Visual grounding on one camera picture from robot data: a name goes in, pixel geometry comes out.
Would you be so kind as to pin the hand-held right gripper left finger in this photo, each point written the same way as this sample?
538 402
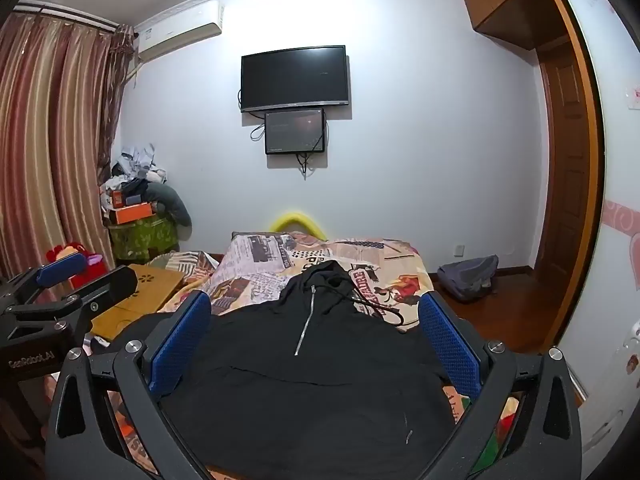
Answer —
180 345

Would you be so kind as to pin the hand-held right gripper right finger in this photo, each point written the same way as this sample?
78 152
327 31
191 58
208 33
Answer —
447 345

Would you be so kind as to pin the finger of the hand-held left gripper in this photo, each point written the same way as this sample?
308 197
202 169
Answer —
117 282
62 265

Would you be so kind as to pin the black zip hoodie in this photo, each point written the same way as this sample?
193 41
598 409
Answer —
310 400

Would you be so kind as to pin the pile of clothes and papers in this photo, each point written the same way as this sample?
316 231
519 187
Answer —
132 170

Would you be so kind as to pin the red plush toy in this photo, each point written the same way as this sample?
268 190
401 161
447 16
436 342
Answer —
75 251

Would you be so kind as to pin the bamboo lap desk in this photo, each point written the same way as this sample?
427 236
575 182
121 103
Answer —
145 287

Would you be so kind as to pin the green cloth covered cabinet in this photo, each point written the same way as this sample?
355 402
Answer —
145 240

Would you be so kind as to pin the long orange box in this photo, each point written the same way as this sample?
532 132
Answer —
132 214

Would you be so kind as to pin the grey backpack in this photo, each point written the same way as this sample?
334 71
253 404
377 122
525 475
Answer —
467 277

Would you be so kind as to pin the small orange box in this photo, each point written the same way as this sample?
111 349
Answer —
117 199

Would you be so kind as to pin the grey plush pillow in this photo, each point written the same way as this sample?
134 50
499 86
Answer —
172 200

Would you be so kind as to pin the bed with newspaper-print cover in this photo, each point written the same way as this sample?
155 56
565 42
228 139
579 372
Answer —
385 260

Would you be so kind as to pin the striped red curtain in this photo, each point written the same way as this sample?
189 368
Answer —
50 135

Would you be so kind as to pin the yellow curved pillow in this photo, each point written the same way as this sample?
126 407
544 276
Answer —
295 220

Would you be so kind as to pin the wooden door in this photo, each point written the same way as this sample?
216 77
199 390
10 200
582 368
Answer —
562 170

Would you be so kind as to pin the white air conditioner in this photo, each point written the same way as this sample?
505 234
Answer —
180 32

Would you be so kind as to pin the pink wall sticker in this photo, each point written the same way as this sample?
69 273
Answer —
622 220

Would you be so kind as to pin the small black wall monitor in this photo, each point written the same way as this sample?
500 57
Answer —
294 131

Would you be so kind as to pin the wooden door frame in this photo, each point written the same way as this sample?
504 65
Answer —
590 160

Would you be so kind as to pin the large black wall television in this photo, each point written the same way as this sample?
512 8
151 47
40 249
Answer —
294 77

